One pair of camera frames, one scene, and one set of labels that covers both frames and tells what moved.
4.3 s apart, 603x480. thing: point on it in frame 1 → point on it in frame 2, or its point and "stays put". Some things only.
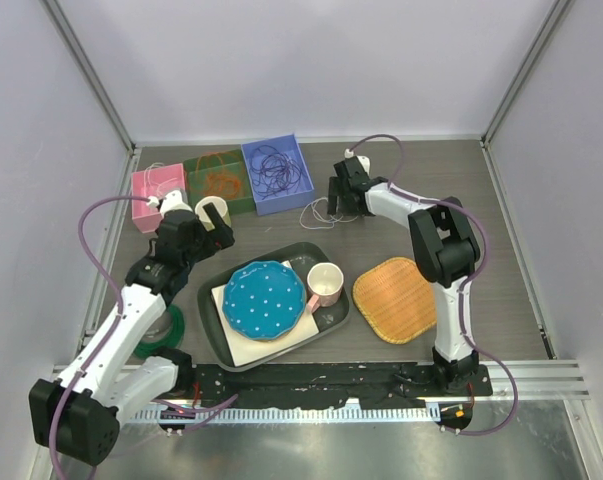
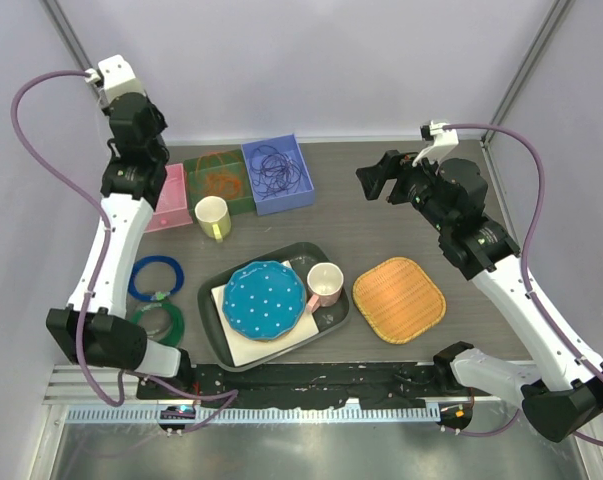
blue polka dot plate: [264, 300] stays put
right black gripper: [335, 190] → [374, 178]
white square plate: [242, 349] stays put
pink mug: [325, 282] stays put
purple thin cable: [272, 170] stays put
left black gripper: [223, 233] → [163, 126]
